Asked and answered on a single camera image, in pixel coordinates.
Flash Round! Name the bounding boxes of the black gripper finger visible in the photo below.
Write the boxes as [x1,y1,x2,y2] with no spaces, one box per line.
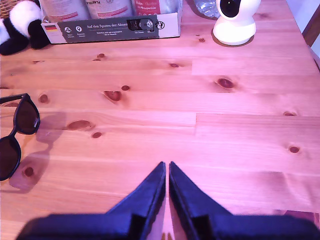
[168,161,234,240]
[107,161,167,240]

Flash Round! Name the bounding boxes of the black Google sunglasses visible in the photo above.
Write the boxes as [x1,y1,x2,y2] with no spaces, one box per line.
[0,93,41,182]

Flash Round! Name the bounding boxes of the printed cardboard tray box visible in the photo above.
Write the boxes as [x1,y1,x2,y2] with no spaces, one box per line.
[40,11,181,45]

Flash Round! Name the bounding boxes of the large clear water bottle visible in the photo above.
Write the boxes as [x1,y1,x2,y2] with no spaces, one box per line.
[192,0,221,20]

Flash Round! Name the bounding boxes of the tin with red label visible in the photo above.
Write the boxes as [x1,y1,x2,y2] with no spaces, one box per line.
[132,0,182,16]

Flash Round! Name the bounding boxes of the white pink labelled tin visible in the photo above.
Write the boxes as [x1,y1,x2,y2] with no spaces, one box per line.
[86,0,134,20]
[39,0,91,23]

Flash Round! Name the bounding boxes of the panda plush toy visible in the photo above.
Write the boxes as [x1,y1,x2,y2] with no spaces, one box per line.
[0,0,50,56]

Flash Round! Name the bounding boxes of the brown wooden chair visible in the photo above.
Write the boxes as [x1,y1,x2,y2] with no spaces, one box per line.
[301,9,320,48]

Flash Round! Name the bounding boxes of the small white round camera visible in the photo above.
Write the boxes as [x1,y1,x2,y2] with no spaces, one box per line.
[212,0,262,46]

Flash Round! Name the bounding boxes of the wicker basket with handle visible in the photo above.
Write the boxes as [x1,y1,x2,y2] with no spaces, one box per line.
[0,0,15,20]

